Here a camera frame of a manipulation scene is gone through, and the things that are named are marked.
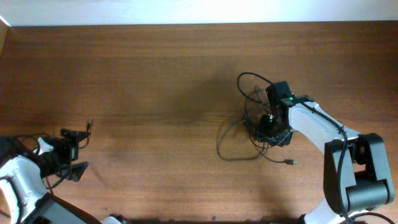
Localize black usb cable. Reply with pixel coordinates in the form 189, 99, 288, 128
77, 119, 94, 150

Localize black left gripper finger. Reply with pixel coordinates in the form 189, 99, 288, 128
67, 162, 89, 182
60, 129, 91, 146

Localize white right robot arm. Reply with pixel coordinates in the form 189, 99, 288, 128
259, 82, 395, 223

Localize black usb cables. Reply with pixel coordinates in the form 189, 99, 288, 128
216, 85, 299, 166

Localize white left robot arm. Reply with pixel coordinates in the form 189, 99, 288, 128
1, 129, 99, 223

